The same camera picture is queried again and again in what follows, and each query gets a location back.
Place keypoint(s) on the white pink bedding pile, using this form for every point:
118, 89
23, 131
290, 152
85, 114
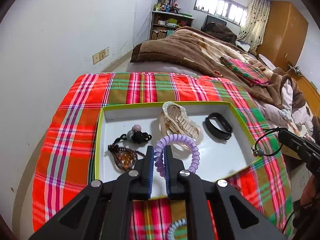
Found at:
292, 111

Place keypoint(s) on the wooden wardrobe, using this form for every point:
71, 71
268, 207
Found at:
284, 35

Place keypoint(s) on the window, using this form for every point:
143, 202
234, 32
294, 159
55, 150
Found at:
228, 10

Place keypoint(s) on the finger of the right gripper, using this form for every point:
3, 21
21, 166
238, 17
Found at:
305, 149

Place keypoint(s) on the black wristband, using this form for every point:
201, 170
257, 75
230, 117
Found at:
224, 134

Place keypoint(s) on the wall socket plate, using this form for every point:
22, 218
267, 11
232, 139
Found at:
101, 55

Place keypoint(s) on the patterned curtain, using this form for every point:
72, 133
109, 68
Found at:
253, 31

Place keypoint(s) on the cluttered wooden shelf unit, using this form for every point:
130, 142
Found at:
166, 19

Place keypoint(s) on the red plaid bed cloth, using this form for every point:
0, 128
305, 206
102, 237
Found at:
64, 165

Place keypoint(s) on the translucent pink hair claw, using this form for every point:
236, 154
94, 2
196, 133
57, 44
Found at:
174, 120

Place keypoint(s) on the dark jacket on chair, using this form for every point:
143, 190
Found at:
218, 29

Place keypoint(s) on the folded plaid cloth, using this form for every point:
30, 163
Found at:
252, 76

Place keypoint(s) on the brown fleece blanket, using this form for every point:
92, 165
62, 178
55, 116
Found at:
200, 52

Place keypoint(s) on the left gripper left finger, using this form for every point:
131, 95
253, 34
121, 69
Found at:
102, 210

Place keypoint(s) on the person's right hand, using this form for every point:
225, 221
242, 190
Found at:
306, 220

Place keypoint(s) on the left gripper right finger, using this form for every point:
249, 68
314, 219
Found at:
214, 210

